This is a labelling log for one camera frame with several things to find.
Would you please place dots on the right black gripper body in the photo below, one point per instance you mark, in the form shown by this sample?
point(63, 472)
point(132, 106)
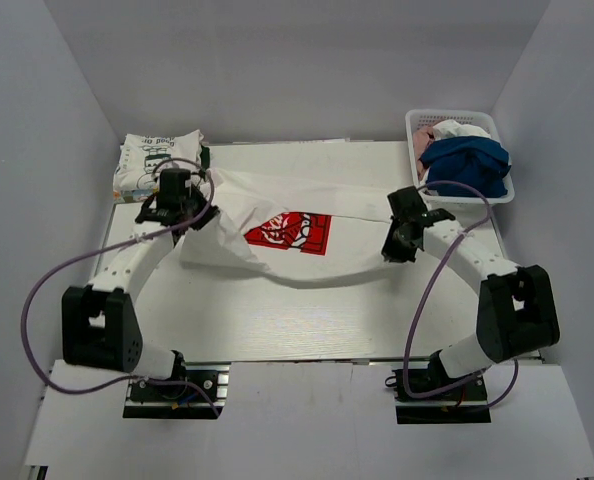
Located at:
point(395, 247)

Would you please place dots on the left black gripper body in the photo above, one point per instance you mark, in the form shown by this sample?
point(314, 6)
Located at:
point(195, 205)

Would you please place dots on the blue t-shirt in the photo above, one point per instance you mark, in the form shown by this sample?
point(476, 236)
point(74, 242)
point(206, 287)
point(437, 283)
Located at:
point(480, 163)

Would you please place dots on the white t-shirt red print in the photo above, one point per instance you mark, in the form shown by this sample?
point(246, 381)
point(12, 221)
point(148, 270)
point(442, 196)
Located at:
point(297, 231)

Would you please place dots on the plain white t-shirt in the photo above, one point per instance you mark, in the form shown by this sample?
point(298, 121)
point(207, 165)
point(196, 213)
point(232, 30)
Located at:
point(450, 128)

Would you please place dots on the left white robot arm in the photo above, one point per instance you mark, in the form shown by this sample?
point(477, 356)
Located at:
point(100, 328)

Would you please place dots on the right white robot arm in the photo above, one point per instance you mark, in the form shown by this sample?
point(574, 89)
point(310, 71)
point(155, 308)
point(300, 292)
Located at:
point(516, 312)

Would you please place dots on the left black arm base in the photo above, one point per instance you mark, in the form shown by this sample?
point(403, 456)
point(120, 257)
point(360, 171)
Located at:
point(146, 401)

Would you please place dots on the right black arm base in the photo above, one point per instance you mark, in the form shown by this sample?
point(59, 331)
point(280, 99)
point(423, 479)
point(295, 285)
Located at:
point(467, 404)

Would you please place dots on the folded colourful print t-shirt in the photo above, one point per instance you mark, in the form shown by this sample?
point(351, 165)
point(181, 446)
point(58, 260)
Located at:
point(131, 196)

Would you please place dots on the folded dark green t-shirt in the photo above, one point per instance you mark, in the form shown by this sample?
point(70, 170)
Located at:
point(205, 157)

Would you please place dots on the pink cloth in basket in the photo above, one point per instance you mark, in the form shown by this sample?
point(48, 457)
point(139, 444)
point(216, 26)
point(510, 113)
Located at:
point(421, 140)

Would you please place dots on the white plastic basket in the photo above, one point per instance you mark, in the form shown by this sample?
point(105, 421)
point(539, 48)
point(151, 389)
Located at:
point(417, 118)

